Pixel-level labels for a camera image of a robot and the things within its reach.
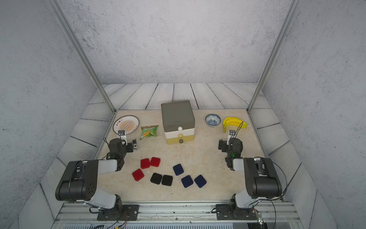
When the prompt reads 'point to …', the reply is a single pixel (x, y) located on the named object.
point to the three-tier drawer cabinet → (178, 121)
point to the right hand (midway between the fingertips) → (230, 139)
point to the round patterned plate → (128, 123)
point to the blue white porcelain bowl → (213, 120)
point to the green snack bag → (147, 131)
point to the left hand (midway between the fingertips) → (130, 139)
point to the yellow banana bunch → (232, 120)
